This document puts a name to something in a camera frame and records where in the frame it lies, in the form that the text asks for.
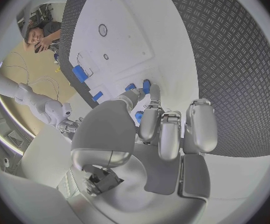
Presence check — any white cable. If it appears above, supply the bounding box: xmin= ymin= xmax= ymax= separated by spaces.
xmin=4 ymin=51 xmax=31 ymax=86
xmin=28 ymin=76 xmax=61 ymax=101

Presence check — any person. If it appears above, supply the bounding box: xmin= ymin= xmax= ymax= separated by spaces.
xmin=23 ymin=21 xmax=62 ymax=54

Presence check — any blue rectangular block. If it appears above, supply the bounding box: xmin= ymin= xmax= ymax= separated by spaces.
xmin=71 ymin=65 xmax=90 ymax=83

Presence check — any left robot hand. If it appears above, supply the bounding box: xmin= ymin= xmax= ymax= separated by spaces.
xmin=66 ymin=83 xmax=219 ymax=224

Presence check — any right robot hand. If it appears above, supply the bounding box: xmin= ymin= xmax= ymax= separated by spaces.
xmin=57 ymin=116 xmax=85 ymax=135

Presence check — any blue short cylinder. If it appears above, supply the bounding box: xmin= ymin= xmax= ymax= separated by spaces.
xmin=91 ymin=91 xmax=104 ymax=102

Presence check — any blue peg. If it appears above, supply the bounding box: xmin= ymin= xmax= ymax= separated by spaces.
xmin=142 ymin=79 xmax=152 ymax=95

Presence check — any white task board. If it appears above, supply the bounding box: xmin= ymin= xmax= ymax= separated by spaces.
xmin=68 ymin=0 xmax=200 ymax=144

